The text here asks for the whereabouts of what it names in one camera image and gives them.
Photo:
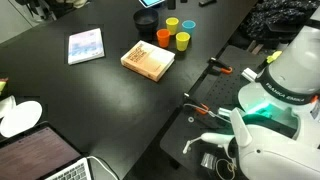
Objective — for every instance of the silver laptop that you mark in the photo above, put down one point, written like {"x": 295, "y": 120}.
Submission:
{"x": 36, "y": 156}

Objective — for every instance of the yellow green package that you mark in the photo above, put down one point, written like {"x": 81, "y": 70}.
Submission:
{"x": 2, "y": 87}

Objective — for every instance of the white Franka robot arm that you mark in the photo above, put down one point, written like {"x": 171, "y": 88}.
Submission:
{"x": 286, "y": 156}

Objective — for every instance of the blue plastic cup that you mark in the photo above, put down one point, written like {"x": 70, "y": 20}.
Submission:
{"x": 188, "y": 26}

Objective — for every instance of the tan rubber band loop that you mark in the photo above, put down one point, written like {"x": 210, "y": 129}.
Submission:
{"x": 218, "y": 166}

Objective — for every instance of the small black device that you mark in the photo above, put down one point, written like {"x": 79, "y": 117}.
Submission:
{"x": 207, "y": 2}

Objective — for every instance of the metal washer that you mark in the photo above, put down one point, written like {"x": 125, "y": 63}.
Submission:
{"x": 190, "y": 119}

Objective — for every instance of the small clear screw bag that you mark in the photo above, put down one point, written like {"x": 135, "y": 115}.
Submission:
{"x": 208, "y": 160}

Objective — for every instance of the black perforated mounting board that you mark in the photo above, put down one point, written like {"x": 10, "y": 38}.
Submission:
{"x": 220, "y": 90}

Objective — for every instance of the orange plastic cup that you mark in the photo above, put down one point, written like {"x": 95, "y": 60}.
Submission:
{"x": 163, "y": 37}

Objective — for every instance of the white napkin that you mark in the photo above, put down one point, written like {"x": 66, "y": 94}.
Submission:
{"x": 6, "y": 105}

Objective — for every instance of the yellow plastic cup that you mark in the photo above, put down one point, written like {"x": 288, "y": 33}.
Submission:
{"x": 172, "y": 25}
{"x": 182, "y": 41}

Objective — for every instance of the silver metal cylinder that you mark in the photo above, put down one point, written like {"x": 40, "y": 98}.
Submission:
{"x": 225, "y": 112}

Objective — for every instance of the orange plastic piece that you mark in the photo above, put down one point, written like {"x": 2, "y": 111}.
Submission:
{"x": 314, "y": 99}

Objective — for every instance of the black bowl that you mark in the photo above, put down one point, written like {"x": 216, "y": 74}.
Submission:
{"x": 145, "y": 19}

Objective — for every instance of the white plate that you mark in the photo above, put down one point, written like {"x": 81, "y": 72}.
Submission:
{"x": 21, "y": 118}

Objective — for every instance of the black fuzzy jacket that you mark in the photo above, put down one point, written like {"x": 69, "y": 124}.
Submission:
{"x": 276, "y": 16}

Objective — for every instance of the white and blue book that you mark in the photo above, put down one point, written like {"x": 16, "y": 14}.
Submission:
{"x": 85, "y": 46}

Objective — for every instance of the black office chair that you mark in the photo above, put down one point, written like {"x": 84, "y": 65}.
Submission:
{"x": 41, "y": 8}

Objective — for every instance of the black and orange clamp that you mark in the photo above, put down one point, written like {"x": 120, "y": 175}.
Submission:
{"x": 197, "y": 106}
{"x": 220, "y": 66}

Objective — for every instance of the white rectangular block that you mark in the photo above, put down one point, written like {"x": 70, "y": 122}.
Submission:
{"x": 248, "y": 74}

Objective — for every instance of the orange hardcover book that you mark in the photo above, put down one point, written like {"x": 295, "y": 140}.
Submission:
{"x": 146, "y": 60}

